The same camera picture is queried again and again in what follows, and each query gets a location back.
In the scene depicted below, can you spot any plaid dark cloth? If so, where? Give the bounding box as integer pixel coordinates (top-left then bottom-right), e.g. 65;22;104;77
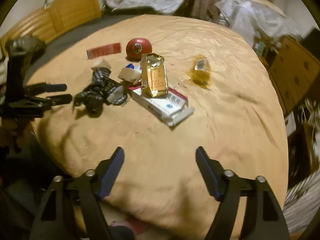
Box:
73;67;128;114

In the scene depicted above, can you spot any brown sponge block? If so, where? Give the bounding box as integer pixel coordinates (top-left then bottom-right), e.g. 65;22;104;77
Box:
118;68;142;85

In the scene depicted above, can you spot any grey striped cloth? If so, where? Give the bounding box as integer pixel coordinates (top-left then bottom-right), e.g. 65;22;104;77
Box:
283;170;319;234

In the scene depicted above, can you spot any beige sponge block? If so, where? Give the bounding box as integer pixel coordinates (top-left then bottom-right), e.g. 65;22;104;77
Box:
91;59;112;70

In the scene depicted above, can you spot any red carton box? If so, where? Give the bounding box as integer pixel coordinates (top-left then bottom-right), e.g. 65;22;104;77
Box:
86;43;122;59

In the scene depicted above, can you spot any wooden headboard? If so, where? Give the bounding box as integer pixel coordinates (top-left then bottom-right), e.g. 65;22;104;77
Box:
1;0;101;56

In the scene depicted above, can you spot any blue bottle cap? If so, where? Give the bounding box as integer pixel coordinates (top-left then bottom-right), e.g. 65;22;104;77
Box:
125;64;135;69

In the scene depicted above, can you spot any red round ball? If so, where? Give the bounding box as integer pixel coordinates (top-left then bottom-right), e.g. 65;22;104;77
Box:
126;38;152;61

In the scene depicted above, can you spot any gold clear cigarette box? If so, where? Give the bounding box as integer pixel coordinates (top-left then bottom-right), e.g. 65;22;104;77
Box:
140;53;168;98

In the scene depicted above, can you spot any white cigarette carton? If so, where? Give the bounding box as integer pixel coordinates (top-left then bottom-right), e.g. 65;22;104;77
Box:
129;86;195;127

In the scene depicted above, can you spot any wooden drawer dresser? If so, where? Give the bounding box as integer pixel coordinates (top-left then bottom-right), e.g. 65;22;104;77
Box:
259;36;319;117

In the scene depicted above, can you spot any yellow plastic wrapper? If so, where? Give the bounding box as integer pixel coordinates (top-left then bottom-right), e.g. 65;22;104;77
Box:
187;54;212;88

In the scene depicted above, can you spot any white plastic sheet right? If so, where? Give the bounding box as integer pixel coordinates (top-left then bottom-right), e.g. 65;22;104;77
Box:
215;0;301;47

